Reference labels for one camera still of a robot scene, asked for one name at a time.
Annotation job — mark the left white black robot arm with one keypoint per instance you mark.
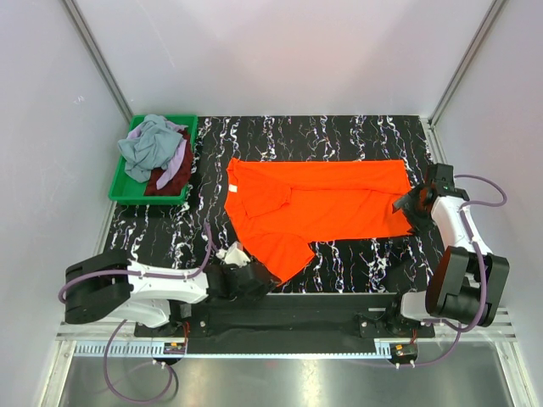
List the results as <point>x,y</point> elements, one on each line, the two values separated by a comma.
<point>112,285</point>

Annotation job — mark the left aluminium corner post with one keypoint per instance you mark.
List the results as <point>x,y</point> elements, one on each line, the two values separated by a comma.
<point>90,43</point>

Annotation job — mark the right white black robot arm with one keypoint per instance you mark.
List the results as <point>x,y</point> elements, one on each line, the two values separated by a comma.
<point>465,290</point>

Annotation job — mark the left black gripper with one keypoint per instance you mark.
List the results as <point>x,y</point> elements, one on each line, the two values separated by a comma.
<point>260,292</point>

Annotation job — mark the aluminium corner post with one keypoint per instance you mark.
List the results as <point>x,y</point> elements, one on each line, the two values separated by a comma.
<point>492,14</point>
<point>90,43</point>

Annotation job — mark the lilac t shirt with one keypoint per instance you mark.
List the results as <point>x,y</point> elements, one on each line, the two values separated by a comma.
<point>174,163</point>

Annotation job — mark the orange t shirt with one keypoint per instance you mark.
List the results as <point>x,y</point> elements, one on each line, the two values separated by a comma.
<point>277,209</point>

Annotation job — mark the white slotted cable duct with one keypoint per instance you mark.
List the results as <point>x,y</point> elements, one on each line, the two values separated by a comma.
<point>143,349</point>

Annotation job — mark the dark red t shirt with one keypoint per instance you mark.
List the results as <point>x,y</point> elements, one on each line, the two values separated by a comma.
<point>170,182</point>

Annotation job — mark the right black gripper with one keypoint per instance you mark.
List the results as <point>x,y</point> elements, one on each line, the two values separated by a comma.
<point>404,202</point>

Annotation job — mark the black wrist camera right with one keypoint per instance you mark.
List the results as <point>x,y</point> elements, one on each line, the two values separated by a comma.
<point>439,182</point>

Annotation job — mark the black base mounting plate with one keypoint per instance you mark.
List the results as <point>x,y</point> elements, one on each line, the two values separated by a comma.
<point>282,324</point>

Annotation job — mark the grey-blue t shirt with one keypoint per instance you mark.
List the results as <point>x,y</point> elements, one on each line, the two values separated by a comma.
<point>148,146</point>

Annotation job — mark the right aluminium corner post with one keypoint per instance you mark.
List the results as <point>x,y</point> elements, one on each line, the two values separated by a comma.
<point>492,14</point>

